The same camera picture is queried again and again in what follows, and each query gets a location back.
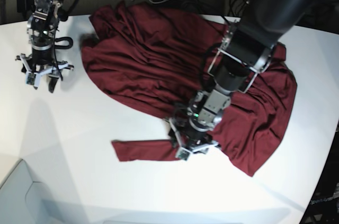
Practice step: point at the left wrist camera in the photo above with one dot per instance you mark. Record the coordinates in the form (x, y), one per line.
(183, 154)

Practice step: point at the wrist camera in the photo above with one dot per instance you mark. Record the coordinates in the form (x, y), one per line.
(183, 154)
(30, 78)

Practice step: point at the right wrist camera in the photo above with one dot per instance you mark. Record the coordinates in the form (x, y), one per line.
(30, 78)

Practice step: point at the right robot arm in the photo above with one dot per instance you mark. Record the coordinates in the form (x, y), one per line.
(42, 27)

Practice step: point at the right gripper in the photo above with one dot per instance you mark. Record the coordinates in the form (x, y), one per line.
(44, 62)

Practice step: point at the dark red t-shirt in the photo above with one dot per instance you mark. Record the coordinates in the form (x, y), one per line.
(149, 58)

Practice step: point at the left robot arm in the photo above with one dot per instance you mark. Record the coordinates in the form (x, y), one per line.
(245, 51)

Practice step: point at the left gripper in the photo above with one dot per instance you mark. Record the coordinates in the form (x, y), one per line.
(190, 134)

